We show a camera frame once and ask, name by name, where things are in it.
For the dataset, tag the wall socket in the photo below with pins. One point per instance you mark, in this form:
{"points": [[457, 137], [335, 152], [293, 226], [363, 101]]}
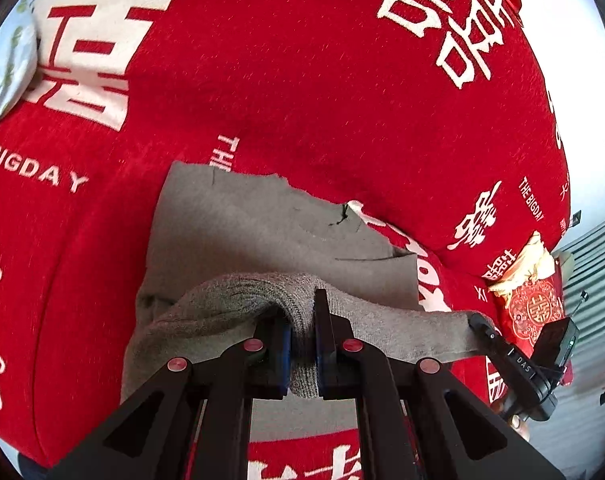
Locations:
{"points": [[575, 220]]}

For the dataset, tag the pale floral cloth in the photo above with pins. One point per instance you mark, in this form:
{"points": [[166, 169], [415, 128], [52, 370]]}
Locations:
{"points": [[5, 60]]}

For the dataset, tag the red embroidered satin pillow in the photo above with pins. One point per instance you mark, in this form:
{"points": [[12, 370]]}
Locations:
{"points": [[532, 310]]}

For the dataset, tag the grey knit sweater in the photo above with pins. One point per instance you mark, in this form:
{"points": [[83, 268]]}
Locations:
{"points": [[232, 230]]}

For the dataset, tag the grey ribbed panel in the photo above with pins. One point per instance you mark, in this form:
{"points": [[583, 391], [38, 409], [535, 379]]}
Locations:
{"points": [[595, 270]]}

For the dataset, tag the red printed blanket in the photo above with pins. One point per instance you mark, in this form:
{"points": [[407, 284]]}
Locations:
{"points": [[307, 85]]}

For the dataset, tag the cream crumpled cloth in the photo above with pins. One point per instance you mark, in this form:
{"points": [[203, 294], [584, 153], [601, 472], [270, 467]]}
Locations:
{"points": [[530, 260]]}

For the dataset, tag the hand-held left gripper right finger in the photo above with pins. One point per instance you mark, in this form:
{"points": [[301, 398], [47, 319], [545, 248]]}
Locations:
{"points": [[325, 355]]}

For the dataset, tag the person's right hand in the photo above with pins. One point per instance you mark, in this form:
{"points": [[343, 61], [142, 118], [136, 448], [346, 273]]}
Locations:
{"points": [[518, 420]]}

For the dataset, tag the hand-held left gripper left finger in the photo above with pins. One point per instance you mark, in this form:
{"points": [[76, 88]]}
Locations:
{"points": [[282, 355]]}

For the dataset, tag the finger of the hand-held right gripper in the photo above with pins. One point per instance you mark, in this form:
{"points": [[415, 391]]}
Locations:
{"points": [[482, 328]]}

